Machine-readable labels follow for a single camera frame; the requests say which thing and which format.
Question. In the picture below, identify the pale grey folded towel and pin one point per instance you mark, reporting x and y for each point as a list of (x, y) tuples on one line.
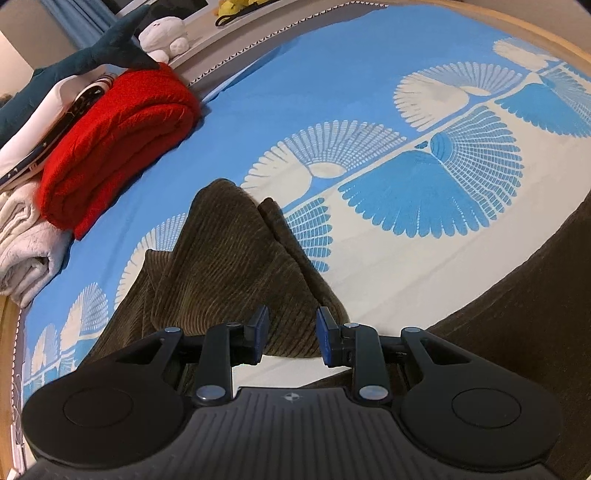
[(27, 240)]

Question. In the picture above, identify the blue white fan-print bedsheet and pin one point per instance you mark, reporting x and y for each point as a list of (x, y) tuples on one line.
[(323, 83)]

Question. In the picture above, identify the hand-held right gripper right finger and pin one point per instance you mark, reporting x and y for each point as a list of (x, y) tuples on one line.
[(324, 336)]

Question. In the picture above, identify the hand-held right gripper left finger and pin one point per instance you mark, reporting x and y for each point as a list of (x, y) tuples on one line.
[(261, 333)]

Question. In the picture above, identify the white headboard shelf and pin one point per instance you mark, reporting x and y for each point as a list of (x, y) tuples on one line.
[(258, 37)]

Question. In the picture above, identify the red knitted folded blanket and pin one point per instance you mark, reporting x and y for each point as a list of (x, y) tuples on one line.
[(120, 138)]

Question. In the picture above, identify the blue curtain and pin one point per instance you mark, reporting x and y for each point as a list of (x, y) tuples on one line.
[(78, 23)]

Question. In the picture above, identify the white plush toy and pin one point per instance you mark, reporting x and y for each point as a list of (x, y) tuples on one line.
[(161, 39)]

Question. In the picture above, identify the dark teal shark plush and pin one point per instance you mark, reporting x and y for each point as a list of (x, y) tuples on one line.
[(111, 46)]

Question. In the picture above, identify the yellow plush toy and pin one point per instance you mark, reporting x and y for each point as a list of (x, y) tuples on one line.
[(231, 5)]

